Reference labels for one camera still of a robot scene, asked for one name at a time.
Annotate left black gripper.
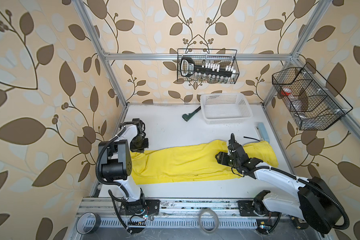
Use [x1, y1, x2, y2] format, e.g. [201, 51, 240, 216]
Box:
[130, 136, 149, 152]

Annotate yellow trousers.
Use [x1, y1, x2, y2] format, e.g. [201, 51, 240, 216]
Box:
[130, 139, 280, 186]

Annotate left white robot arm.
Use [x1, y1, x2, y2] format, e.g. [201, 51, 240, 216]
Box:
[95, 118, 149, 215]

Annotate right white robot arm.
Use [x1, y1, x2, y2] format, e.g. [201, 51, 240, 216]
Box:
[215, 134, 350, 235]

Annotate light blue stapler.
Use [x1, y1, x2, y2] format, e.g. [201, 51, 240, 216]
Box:
[256, 123, 270, 143]

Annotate white plastic laundry basket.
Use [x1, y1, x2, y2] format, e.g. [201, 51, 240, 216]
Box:
[200, 93, 253, 125]

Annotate dark green pipe wrench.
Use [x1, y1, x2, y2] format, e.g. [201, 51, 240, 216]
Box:
[182, 106, 201, 122]

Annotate clear tape roll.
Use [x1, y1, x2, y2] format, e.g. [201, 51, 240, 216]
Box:
[198, 209, 220, 234]

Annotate red item in basket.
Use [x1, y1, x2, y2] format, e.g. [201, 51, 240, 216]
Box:
[280, 87, 292, 97]

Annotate black tool in basket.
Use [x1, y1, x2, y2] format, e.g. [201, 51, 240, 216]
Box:
[177, 56, 240, 78]

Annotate black tape roll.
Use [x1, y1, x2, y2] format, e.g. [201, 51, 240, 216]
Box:
[76, 212, 102, 235]

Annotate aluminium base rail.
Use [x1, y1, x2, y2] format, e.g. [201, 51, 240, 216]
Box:
[76, 198, 278, 229]

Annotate black wire basket right wall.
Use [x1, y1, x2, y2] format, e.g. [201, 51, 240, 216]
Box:
[272, 63, 353, 131]

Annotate black wire basket wall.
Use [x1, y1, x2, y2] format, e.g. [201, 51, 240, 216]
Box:
[272, 63, 353, 131]
[177, 48, 240, 85]

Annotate black wire basket back wall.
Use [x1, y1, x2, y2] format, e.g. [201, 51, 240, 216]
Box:
[177, 48, 240, 85]

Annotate aluminium frame post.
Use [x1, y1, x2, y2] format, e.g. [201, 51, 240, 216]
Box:
[262, 0, 334, 109]

